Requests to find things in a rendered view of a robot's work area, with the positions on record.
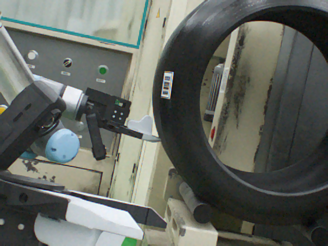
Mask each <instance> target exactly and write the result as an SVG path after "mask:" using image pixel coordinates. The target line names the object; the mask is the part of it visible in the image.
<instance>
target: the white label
mask: <svg viewBox="0 0 328 246"><path fill-rule="evenodd" d="M172 79H173V72H169V71H165V72H164V76H163V84H162V91H161V96H160V97H163V98H169V99H170V94H171V90H172Z"/></svg>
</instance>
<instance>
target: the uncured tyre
mask: <svg viewBox="0 0 328 246"><path fill-rule="evenodd" d="M255 21H266V22H274V23H279V24H283V25H286V26H289V27H290V28H292V29H295V30H297V31H298V32H300V33H301V34H303V35H305V36H306V37H307V38H308V39H309V40H311V41H312V42H313V43H314V44H315V46H316V47H317V48H318V49H319V50H320V52H321V54H322V55H323V57H324V58H325V59H326V63H327V64H328V0H205V1H204V2H202V3H201V4H200V5H199V6H198V7H196V8H194V9H193V10H192V11H191V12H190V13H189V14H188V15H187V16H186V17H185V18H184V19H183V20H182V21H181V22H180V24H179V25H177V28H176V29H175V30H174V31H173V33H172V35H171V37H170V38H169V39H168V41H167V42H166V45H165V47H164V48H163V50H162V53H161V54H160V59H159V61H158V64H157V66H156V70H155V77H154V81H153V90H152V108H153V116H154V120H155V127H156V130H157V133H158V136H159V137H160V139H161V144H162V146H163V148H164V150H165V152H166V154H167V156H168V157H169V159H170V161H171V162H172V164H173V166H174V167H175V168H176V170H177V172H178V173H179V175H181V177H182V178H183V180H184V181H185V182H186V183H187V184H188V186H189V187H190V188H191V189H192V190H194V192H195V193H196V194H197V195H198V196H200V197H201V198H202V199H203V200H205V201H206V202H208V201H209V202H210V203H211V204H213V205H215V206H216V207H218V208H220V209H222V212H223V213H226V214H228V215H229V216H232V217H234V218H237V219H240V220H244V221H247V222H250V223H254V224H260V225H264V226H294V225H298V224H304V223H309V222H312V221H317V220H321V219H323V218H326V217H328V128H327V130H326V133H325V134H324V136H323V137H322V139H321V140H320V142H319V143H318V144H317V145H316V147H314V149H313V150H312V151H311V152H310V153H308V155H306V156H305V157H304V158H302V159H301V160H299V161H298V162H296V163H294V164H292V165H290V166H288V167H286V168H284V169H279V170H275V171H272V172H263V173H254V172H246V171H243V170H238V169H233V168H231V167H229V166H227V165H225V164H224V163H222V162H221V160H219V158H218V157H217V156H216V154H215V152H214V151H213V150H212V148H211V146H210V144H209V142H208V140H207V138H206V135H205V133H204V128H203V124H202V121H201V115H200V90H201V85H202V81H203V77H204V73H205V71H206V68H207V66H208V64H209V62H210V59H211V58H212V56H213V54H214V53H215V52H216V49H217V48H218V47H219V45H221V43H222V42H223V41H224V40H225V38H226V37H227V36H228V35H229V34H231V33H232V32H233V31H234V30H236V29H237V28H238V27H239V26H241V25H243V24H244V23H247V22H255ZM165 71H169V72H173V79H172V90H171V94H170V99H169V98H163V97H160V96H161V91H162V84H163V76H164V72H165Z"/></svg>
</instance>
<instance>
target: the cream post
mask: <svg viewBox="0 0 328 246"><path fill-rule="evenodd" d="M284 33H285V25H283V24H279V23H274V22H266V21H255V22H247V23H244V24H243V25H241V26H239V27H238V28H237V30H235V31H233V32H232V34H231V39H230V44H229V47H228V52H227V58H226V62H225V66H224V70H225V68H226V67H229V70H228V75H227V82H226V85H225V90H224V93H221V92H220V91H219V95H218V99H217V104H216V110H215V113H214V118H213V123H212V126H211V130H212V129H215V134H214V138H213V139H211V138H209V144H210V146H211V148H212V150H213V151H214V152H215V154H216V156H217V157H218V158H219V160H221V162H222V163H224V164H225V165H227V166H229V167H231V168H233V169H238V170H243V171H246V172H254V169H255V164H256V159H257V154H258V150H259V145H260V142H261V135H262V130H263V127H264V123H265V119H266V115H267V108H268V103H269V99H270V96H271V91H272V86H273V81H274V76H275V72H276V67H277V64H278V59H279V52H280V49H281V45H282V40H283V36H284ZM223 74H224V71H223ZM222 79H223V76H222ZM222 79H221V81H222ZM220 90H221V86H220ZM210 133H211V131H210ZM212 212H213V216H212V218H211V220H210V221H211V224H212V225H213V226H214V228H219V229H223V230H231V231H236V232H241V228H242V224H243V220H240V219H237V218H234V217H232V216H229V215H228V214H226V213H219V212H216V211H212Z"/></svg>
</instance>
